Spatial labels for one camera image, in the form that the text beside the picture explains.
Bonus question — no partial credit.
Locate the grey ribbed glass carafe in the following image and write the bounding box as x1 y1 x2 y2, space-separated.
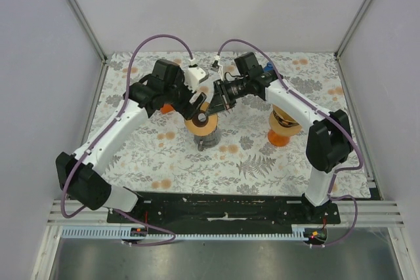
194 129 221 151

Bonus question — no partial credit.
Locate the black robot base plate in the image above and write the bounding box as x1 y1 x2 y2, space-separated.
129 191 341 233

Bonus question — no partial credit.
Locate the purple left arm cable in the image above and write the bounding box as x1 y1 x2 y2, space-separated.
60 33 178 247

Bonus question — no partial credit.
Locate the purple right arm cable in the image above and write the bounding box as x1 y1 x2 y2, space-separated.
217 38 364 249

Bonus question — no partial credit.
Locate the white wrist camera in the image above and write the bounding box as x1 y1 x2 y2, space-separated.
184 64 209 92
210 58 224 80

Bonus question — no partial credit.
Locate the blue cone dripper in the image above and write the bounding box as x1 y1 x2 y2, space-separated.
263 62 275 75

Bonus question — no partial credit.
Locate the ribbed glass coffee dripper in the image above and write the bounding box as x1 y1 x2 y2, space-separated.
272 106 299 128

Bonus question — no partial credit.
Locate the floral patterned table mat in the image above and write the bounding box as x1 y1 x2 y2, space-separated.
88 52 371 199

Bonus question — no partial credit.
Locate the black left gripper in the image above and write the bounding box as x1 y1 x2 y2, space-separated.
164 70 207 121

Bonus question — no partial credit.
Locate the aluminium frame post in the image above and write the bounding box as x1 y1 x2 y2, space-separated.
334 0 394 58
66 0 108 63

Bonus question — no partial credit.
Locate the orange coffee filter box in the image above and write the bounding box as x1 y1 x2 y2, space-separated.
160 104 174 114

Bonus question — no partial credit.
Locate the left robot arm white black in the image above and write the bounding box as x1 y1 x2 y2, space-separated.
56 59 209 223

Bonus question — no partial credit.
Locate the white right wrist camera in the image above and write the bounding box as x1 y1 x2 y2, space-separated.
210 58 224 80

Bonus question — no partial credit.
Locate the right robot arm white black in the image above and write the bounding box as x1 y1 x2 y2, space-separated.
205 52 352 224

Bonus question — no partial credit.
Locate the aluminium frame post right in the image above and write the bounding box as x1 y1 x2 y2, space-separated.
334 0 394 58

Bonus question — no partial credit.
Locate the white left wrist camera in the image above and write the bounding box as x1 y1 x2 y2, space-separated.
184 64 209 92

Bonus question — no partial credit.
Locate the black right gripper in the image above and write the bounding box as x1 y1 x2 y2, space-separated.
207 77 249 117

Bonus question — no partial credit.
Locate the light blue cable duct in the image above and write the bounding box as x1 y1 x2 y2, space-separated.
61 226 320 241

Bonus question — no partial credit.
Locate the bamboo ring dripper stand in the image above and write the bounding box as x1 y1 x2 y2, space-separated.
268 112 302 137

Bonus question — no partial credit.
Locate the aluminium rail front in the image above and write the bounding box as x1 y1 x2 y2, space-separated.
47 200 404 228

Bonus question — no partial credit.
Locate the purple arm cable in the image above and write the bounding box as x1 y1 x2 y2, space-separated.
60 33 178 247
217 38 364 249

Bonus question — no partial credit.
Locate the aluminium frame post left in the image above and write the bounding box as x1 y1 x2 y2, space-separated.
66 0 108 63

